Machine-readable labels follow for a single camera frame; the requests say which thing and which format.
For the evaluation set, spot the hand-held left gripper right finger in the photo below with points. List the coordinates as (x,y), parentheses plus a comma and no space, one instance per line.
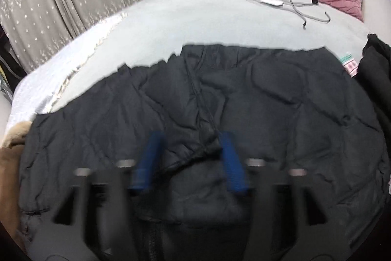
(233,163)

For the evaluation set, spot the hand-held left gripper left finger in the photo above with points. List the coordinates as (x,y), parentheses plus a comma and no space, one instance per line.
(149,157)

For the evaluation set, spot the black puffer jacket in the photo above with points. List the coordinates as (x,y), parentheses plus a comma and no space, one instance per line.
(275,102)

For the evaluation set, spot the hanging dark clothes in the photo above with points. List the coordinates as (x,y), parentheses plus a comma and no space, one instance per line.
(6,65)

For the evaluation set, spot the white lace-trimmed quilt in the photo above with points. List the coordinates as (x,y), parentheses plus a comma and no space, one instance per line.
(45,80)

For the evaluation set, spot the brown fur-trimmed coat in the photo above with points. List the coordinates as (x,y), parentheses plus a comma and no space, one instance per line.
(9,175)

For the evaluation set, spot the grey bed blanket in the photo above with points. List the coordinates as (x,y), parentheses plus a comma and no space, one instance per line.
(198,22)

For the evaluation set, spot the pink green patterned cloth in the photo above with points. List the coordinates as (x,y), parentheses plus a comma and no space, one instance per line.
(348,63)

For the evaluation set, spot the white charger device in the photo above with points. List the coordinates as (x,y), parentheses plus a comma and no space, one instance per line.
(271,2)

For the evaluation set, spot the black folded garment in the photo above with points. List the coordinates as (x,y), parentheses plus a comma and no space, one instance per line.
(375,65)

